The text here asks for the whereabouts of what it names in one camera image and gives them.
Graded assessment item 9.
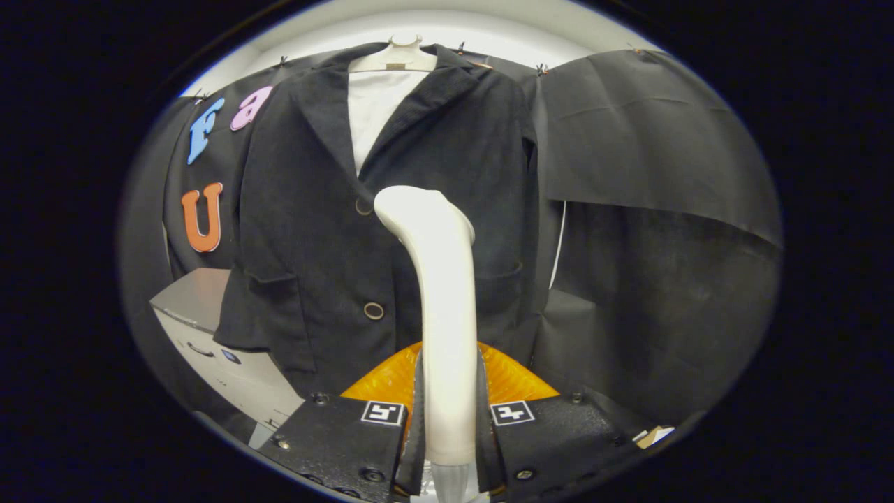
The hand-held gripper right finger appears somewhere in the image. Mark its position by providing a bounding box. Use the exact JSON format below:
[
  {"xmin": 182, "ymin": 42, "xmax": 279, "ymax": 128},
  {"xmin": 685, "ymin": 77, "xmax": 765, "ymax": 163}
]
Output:
[{"xmin": 476, "ymin": 341, "xmax": 647, "ymax": 503}]

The white garment steamer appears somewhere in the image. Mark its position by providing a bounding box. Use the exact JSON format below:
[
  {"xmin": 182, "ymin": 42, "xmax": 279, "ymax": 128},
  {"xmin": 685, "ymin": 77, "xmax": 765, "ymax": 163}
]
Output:
[{"xmin": 374, "ymin": 185, "xmax": 479, "ymax": 500}]

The white mannequin torso on stand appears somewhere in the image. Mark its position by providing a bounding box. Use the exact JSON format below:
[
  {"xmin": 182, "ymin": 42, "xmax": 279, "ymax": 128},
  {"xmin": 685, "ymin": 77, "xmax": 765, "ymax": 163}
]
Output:
[{"xmin": 347, "ymin": 31, "xmax": 439, "ymax": 177}]

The black jacket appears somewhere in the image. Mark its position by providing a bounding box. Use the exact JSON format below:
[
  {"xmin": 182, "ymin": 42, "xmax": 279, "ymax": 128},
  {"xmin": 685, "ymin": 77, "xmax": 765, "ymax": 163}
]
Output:
[{"xmin": 213, "ymin": 42, "xmax": 552, "ymax": 399}]

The grey drawer cabinet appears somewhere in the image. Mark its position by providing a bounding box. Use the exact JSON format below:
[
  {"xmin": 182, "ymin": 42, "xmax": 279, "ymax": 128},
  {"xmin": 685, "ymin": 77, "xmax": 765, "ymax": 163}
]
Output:
[{"xmin": 150, "ymin": 268, "xmax": 306, "ymax": 430}]

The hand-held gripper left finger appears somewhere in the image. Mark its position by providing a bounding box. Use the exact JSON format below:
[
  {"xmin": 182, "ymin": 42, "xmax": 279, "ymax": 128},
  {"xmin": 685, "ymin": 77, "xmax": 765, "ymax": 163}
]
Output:
[{"xmin": 255, "ymin": 342, "xmax": 428, "ymax": 503}]

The black backdrop cloth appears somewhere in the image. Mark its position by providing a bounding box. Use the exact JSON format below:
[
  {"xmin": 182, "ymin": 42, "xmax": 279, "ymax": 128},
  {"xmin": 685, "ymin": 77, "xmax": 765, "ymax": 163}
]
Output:
[{"xmin": 119, "ymin": 48, "xmax": 783, "ymax": 441}]

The cardboard box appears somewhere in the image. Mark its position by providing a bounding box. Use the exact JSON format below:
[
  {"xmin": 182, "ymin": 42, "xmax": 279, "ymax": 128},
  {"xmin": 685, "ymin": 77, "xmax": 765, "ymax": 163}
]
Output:
[{"xmin": 632, "ymin": 425, "xmax": 676, "ymax": 449}]

